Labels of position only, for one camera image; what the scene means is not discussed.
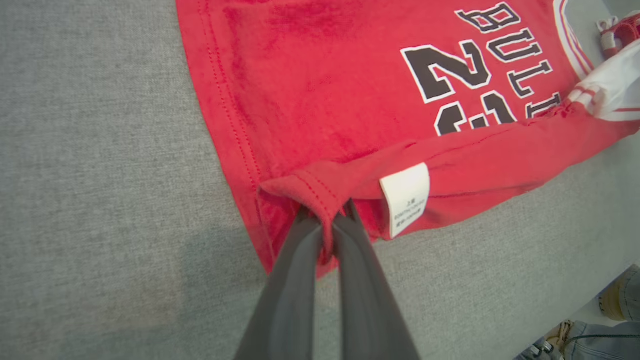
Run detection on red jersey with white sleeves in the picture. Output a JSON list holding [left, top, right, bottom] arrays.
[[175, 0, 640, 279]]

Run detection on grey fabric sofa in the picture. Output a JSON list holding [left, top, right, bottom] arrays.
[[0, 0, 640, 360]]

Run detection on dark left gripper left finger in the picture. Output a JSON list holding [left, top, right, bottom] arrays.
[[234, 206, 324, 360]]

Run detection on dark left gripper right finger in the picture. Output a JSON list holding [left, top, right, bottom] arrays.
[[331, 199, 422, 360]]

